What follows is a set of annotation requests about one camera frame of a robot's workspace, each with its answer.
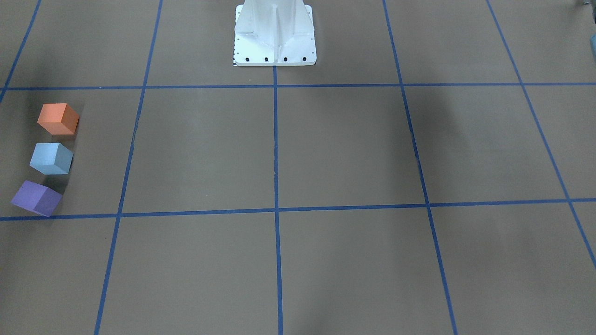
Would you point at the purple foam block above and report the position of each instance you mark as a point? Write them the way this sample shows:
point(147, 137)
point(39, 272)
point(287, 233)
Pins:
point(36, 198)

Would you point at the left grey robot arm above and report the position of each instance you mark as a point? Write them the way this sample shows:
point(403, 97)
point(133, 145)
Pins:
point(593, 45)

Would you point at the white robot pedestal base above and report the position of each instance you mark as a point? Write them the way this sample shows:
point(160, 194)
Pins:
point(274, 33)

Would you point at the light blue foam block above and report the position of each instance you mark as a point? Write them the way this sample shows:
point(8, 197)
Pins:
point(51, 158)

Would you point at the orange foam block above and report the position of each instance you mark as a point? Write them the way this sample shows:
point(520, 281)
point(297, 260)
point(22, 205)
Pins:
point(58, 119)

